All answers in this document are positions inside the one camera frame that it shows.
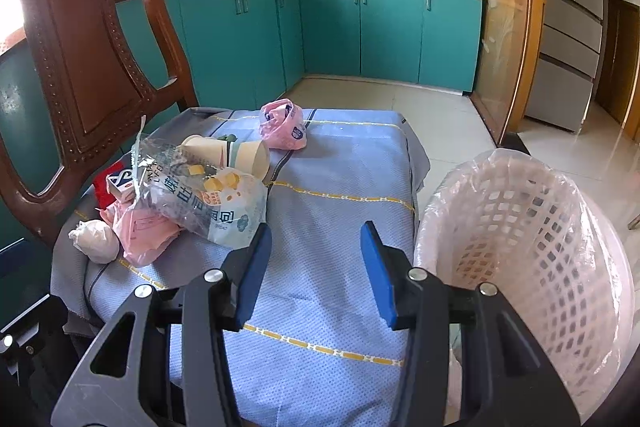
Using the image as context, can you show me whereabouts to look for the white tissue ball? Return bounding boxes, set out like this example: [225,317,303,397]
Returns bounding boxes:
[68,219,121,264]

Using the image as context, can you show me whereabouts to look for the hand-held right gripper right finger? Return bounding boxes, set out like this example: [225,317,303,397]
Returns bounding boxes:
[360,221,581,427]

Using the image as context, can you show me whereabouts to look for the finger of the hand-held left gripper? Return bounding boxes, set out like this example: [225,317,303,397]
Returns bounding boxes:
[0,296,68,373]

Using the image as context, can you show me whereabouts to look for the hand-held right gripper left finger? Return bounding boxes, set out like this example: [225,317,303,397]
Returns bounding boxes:
[50,223,273,427]

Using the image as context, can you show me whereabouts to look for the white lattice plastic basket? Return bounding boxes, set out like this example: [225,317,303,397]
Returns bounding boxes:
[417,152,632,423]

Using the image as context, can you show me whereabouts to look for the beige paper cup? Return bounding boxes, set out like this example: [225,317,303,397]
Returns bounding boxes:
[227,139,271,182]
[181,135,228,168]

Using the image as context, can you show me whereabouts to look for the red snack packet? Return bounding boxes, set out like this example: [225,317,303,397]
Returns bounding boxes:
[92,161,126,210]

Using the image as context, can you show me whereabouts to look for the clear plastic bread bag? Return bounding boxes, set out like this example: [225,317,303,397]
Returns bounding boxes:
[131,117,268,245]

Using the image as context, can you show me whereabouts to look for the silver refrigerator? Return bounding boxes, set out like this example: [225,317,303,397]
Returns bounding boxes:
[522,0,618,132]

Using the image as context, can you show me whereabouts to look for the brown wooden door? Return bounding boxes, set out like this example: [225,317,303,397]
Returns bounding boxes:
[595,0,640,138]

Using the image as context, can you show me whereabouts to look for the wood framed glass door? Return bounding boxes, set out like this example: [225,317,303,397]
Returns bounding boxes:
[457,0,546,142]

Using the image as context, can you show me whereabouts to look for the white mesh waste basket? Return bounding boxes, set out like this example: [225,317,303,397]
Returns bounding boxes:
[414,148,637,427]

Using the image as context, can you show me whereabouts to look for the teal kitchen cabinets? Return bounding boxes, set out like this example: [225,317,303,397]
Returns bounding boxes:
[0,0,487,258]

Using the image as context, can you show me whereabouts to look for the blue striped tablecloth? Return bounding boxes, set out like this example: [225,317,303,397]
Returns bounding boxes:
[50,107,432,427]

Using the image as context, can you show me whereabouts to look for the pink plastic bag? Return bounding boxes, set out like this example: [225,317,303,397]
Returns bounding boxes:
[100,197,183,267]

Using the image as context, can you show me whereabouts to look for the carved wooden chair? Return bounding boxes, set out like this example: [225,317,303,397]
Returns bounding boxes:
[0,0,201,248]

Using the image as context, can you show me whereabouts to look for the pink bag with blue contents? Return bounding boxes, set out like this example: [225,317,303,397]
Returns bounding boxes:
[258,99,308,150]

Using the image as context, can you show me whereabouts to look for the small blue white carton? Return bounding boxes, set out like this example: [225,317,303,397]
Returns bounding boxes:
[106,170,138,202]

